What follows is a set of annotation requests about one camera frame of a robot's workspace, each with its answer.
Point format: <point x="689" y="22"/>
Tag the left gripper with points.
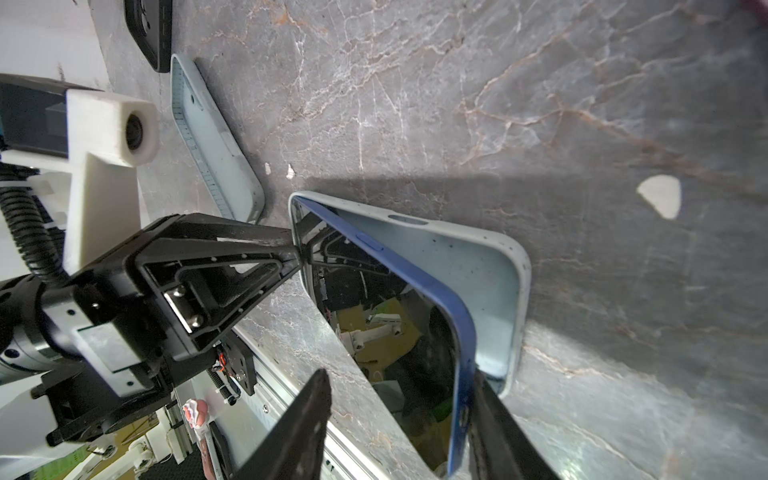
<point x="113" y="342"/>

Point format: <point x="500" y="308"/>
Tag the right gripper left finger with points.
<point x="294" y="447"/>

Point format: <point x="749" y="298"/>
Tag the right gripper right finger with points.
<point x="499" y="449"/>

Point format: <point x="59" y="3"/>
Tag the blue-edged phone front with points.
<point x="410" y="335"/>

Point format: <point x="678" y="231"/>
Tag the light blue case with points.
<point x="226" y="172"/>
<point x="490" y="272"/>

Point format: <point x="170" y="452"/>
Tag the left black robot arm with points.
<point x="111" y="341"/>

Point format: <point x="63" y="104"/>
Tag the black phone case left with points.
<point x="149" y="23"/>

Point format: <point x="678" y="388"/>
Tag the aluminium front rail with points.
<point x="342" y="458"/>

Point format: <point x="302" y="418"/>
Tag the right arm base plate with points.
<point x="233" y="372"/>

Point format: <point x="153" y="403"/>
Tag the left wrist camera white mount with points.
<point x="69" y="160"/>

